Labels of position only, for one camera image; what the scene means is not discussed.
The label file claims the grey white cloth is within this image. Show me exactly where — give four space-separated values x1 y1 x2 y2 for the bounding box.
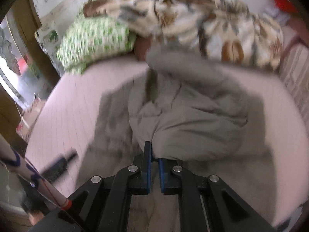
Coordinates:
264 6 291 26

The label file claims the green white patterned pillow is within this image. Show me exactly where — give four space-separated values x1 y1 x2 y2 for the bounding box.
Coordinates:
56 17 137 75

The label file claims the grey-brown quilted hooded jacket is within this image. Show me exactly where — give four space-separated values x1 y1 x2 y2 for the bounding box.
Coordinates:
78 47 273 231

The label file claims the striped floral sofa cushion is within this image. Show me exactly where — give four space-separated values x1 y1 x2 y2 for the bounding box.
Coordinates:
280 43 308 125

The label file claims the red cloth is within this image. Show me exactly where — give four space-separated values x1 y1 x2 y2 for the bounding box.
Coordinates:
273 0 298 14

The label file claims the floral plastic bag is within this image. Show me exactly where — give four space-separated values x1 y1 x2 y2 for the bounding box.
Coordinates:
35 20 61 60

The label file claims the leaf print beige blanket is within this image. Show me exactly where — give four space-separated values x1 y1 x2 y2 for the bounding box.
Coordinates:
83 0 283 72

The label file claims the pink quilted mattress cover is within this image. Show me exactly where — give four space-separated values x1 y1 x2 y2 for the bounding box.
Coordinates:
26 57 308 226

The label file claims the floral gift bag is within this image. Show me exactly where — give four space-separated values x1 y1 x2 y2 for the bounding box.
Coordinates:
16 97 46 142

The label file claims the white blue red cable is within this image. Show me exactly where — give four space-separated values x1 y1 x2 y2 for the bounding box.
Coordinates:
0 135 73 211

